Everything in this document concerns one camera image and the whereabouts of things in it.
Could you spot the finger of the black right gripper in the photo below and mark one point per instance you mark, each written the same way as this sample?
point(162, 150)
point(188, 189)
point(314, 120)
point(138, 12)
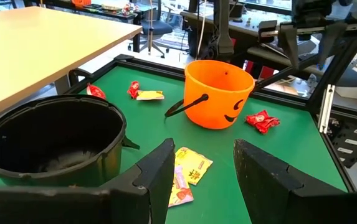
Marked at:
point(290, 46)
point(331, 40)

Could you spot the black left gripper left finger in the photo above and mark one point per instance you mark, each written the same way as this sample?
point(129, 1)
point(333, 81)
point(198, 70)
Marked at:
point(119, 205)

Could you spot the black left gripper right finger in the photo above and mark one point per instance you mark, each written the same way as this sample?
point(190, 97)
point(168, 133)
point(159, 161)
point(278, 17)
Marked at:
point(290, 205)

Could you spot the red KitKat candy pack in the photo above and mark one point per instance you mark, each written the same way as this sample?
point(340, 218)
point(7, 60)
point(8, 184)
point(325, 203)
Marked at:
point(95, 91)
point(268, 125)
point(257, 117)
point(133, 88)

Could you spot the yellow Sour Patch candy pack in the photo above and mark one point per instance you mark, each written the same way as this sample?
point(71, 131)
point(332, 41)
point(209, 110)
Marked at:
point(193, 163)
point(180, 189)
point(150, 95)

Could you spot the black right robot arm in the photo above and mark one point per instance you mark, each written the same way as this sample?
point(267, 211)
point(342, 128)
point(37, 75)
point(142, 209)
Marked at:
point(225, 31)

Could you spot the grey mesh office chair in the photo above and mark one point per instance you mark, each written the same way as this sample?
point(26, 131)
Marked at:
point(156, 26)
point(351, 77)

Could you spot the dark office desk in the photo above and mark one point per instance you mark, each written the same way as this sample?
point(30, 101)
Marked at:
point(246, 26)

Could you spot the green table mat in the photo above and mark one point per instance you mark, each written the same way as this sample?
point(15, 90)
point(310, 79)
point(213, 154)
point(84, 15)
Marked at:
point(274, 149)

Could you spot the black labelled side plate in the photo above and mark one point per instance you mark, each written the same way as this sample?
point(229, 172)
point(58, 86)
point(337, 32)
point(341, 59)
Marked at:
point(349, 140)

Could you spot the orange pumpkin face bucket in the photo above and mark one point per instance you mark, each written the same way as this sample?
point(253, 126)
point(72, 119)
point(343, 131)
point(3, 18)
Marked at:
point(215, 102)

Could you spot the black pumpkin face bucket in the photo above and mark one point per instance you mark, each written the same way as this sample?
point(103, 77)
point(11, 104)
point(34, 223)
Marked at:
point(56, 133)

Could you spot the light wooden desk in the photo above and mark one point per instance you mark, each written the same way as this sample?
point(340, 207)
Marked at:
point(41, 46)

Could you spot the dark cluttered side table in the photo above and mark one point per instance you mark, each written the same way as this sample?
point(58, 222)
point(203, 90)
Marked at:
point(109, 9)

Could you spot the orange plastic basket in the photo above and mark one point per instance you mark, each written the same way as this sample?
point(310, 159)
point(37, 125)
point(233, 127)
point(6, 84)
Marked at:
point(81, 2)

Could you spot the silver metal bracket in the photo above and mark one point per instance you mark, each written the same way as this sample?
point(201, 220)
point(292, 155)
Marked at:
point(326, 109)

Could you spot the black aluminium rig frame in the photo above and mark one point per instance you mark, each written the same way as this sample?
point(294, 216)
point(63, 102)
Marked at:
point(153, 67)

